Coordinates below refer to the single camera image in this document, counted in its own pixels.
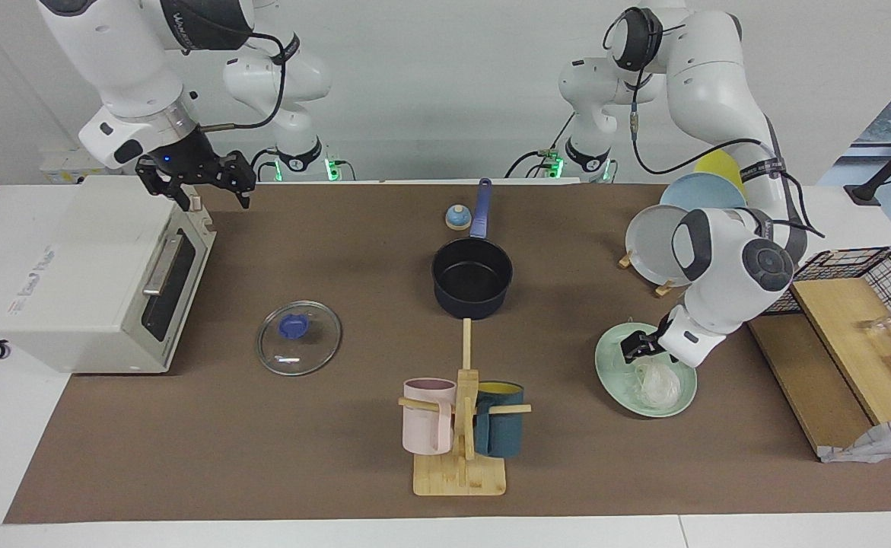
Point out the glass lid with blue knob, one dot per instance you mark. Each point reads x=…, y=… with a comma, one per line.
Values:
x=316, y=350

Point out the grey crumpled bag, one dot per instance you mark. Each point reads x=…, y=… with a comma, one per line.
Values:
x=879, y=441

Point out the white toaster oven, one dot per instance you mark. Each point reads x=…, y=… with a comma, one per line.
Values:
x=80, y=266

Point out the white power strip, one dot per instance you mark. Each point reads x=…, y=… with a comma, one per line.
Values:
x=72, y=164

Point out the brown table mat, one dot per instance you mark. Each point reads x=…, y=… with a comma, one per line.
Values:
x=300, y=457

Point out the light blue plate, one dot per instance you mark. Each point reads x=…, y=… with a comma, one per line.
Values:
x=700, y=194

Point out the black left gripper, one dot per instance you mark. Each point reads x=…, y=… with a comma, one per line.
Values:
x=650, y=342

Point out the yellow plate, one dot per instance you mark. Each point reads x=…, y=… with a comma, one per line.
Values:
x=719, y=164

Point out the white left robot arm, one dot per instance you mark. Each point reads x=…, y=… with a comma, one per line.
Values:
x=719, y=84

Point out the wooden mug rack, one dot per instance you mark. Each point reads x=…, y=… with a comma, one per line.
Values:
x=460, y=479

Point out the pink mug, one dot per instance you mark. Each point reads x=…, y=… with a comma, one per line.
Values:
x=426, y=426

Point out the light wooden cutting board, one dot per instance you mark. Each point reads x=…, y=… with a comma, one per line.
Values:
x=848, y=342

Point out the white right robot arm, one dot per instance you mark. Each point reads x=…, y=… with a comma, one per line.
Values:
x=122, y=68

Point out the light green plate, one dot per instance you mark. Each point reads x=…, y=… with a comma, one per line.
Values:
x=612, y=380

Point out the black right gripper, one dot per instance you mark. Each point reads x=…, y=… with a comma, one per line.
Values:
x=194, y=156

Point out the wooden plate rack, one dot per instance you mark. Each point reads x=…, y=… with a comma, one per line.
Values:
x=666, y=289

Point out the grey plate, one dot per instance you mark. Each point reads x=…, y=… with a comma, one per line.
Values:
x=647, y=243

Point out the teal mug with yellow inside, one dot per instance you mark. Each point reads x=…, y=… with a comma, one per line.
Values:
x=502, y=434

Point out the clear glass cup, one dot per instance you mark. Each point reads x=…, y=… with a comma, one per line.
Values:
x=886, y=335

